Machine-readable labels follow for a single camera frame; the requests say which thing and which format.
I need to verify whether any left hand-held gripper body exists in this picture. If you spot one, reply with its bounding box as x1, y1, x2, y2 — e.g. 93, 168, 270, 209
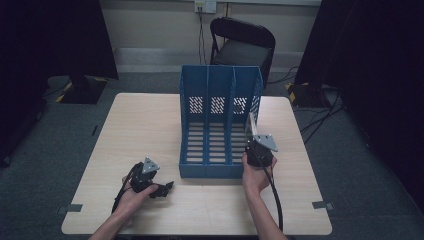
129, 157, 161, 194

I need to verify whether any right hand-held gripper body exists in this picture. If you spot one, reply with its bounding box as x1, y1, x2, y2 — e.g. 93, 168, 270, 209
245, 133, 279, 169

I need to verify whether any green leaf picture book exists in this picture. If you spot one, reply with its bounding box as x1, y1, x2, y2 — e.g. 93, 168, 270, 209
243, 111, 261, 145

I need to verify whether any blue plastic file rack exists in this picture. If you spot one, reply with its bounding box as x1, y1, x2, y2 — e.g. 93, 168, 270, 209
178, 64, 265, 180

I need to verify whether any person's left hand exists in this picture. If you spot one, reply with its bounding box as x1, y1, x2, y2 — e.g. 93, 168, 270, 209
115, 175, 160, 218

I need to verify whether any person's right hand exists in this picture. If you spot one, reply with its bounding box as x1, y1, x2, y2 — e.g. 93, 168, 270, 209
241, 152, 279, 198

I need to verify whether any black stand base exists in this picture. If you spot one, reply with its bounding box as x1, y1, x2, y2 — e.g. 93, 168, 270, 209
59, 74, 109, 105
284, 81, 332, 109

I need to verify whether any grey tape piece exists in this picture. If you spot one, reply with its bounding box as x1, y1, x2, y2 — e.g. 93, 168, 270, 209
57, 203, 84, 215
311, 200, 335, 211

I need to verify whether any black folding chair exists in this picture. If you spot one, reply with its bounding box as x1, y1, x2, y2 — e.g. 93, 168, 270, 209
209, 16, 277, 90

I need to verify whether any black curtain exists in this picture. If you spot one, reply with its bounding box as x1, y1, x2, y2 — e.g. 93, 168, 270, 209
0, 0, 120, 168
294, 0, 424, 212

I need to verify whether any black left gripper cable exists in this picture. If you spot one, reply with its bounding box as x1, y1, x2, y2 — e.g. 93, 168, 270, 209
111, 162, 141, 215

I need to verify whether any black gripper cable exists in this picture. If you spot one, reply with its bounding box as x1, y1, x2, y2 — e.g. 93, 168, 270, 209
254, 149, 285, 233
111, 162, 141, 215

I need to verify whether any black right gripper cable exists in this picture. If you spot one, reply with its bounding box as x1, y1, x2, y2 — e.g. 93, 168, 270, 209
254, 149, 285, 233

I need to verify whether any black floor cable bundle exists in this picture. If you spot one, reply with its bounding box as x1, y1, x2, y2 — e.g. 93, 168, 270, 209
299, 87, 345, 145

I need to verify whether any single black floor cable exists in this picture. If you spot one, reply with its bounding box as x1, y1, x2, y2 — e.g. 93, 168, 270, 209
266, 65, 300, 85

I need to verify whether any black wall socket cable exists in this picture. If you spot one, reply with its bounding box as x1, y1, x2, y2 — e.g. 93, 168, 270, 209
197, 9, 207, 66

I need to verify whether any white wall socket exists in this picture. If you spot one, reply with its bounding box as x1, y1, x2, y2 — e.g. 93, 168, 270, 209
194, 0, 218, 15

